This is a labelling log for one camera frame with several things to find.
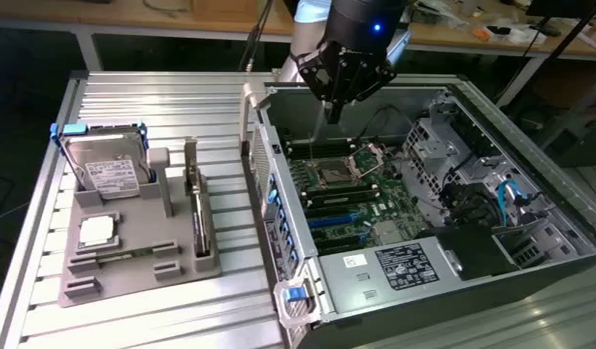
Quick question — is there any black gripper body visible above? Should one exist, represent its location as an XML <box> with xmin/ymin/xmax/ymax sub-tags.
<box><xmin>325</xmin><ymin>0</ymin><xmax>409</xmax><ymax>58</ymax></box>

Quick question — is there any graphics card with black fan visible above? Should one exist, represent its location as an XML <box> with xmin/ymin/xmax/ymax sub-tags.
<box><xmin>183</xmin><ymin>136</ymin><xmax>215</xmax><ymax>259</ymax></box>

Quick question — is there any metal socket cover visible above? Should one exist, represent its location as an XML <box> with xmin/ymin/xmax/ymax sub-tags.
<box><xmin>348</xmin><ymin>142</ymin><xmax>388</xmax><ymax>179</ymax></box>

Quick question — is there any silver metal disk bay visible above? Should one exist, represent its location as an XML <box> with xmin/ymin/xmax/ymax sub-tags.
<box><xmin>401</xmin><ymin>116</ymin><xmax>480</xmax><ymax>220</ymax></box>

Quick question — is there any CPU socket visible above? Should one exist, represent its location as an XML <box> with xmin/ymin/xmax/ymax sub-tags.
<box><xmin>316</xmin><ymin>159</ymin><xmax>353</xmax><ymax>187</ymax></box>

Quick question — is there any black RAM stick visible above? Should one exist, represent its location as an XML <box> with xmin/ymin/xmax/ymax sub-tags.
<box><xmin>304</xmin><ymin>190</ymin><xmax>380</xmax><ymax>209</ymax></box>

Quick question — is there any green motherboard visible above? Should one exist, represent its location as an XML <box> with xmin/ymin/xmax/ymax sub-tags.
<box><xmin>282</xmin><ymin>139</ymin><xmax>444</xmax><ymax>257</ymax></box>

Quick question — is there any blue expansion slot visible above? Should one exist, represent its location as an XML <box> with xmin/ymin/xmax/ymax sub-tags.
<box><xmin>308</xmin><ymin>214</ymin><xmax>357</xmax><ymax>228</ymax></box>

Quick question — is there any black slanted pole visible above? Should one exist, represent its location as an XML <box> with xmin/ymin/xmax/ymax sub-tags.
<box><xmin>492</xmin><ymin>0</ymin><xmax>596</xmax><ymax>108</ymax></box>

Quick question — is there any silver chipset heatsink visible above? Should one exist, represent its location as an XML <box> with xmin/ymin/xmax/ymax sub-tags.
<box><xmin>373</xmin><ymin>221</ymin><xmax>414</xmax><ymax>245</ymax></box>

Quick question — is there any wooden desk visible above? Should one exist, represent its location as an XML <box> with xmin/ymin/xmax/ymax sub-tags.
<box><xmin>0</xmin><ymin>0</ymin><xmax>596</xmax><ymax>59</ymax></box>

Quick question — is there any black monitor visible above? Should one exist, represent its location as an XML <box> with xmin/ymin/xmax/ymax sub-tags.
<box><xmin>525</xmin><ymin>0</ymin><xmax>596</xmax><ymax>20</ymax></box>

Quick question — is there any hard disk in blue caddy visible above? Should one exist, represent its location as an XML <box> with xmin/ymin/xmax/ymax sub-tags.
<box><xmin>49</xmin><ymin>121</ymin><xmax>153</xmax><ymax>201</ymax></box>

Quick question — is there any open PC case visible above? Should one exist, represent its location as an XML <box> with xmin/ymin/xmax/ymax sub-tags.
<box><xmin>239</xmin><ymin>74</ymin><xmax>596</xmax><ymax>349</ymax></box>

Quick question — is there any black plastic shroud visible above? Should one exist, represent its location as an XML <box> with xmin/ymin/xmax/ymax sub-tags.
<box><xmin>424</xmin><ymin>225</ymin><xmax>521</xmax><ymax>281</ymax></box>

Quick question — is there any gray power supply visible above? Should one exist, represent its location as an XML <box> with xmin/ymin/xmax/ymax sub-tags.
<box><xmin>317</xmin><ymin>236</ymin><xmax>468</xmax><ymax>316</ymax></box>

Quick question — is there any silver CPU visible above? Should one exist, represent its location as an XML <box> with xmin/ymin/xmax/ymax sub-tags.
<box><xmin>78</xmin><ymin>217</ymin><xmax>121</xmax><ymax>249</ymax></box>

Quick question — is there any green RAM stick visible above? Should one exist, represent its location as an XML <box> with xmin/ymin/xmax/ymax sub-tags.
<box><xmin>91</xmin><ymin>246</ymin><xmax>158</xmax><ymax>261</ymax></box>

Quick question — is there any gray parts rack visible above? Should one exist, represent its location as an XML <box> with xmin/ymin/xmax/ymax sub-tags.
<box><xmin>58</xmin><ymin>146</ymin><xmax>222</xmax><ymax>309</ymax></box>

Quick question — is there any black cable with plug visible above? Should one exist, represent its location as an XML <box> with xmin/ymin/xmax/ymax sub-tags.
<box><xmin>241</xmin><ymin>0</ymin><xmax>276</xmax><ymax>73</ymax></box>

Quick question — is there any blue wire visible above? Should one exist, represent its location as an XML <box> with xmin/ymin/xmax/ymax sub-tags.
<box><xmin>494</xmin><ymin>177</ymin><xmax>521</xmax><ymax>228</ymax></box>

